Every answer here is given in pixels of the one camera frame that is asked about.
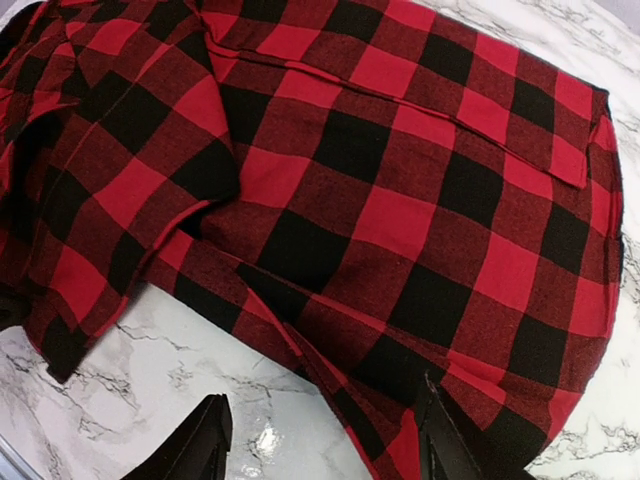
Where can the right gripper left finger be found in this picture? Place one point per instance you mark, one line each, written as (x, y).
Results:
(197, 449)

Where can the red black plaid shirt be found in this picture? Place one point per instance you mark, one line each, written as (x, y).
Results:
(365, 192)

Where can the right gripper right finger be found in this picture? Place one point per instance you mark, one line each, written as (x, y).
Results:
(451, 446)

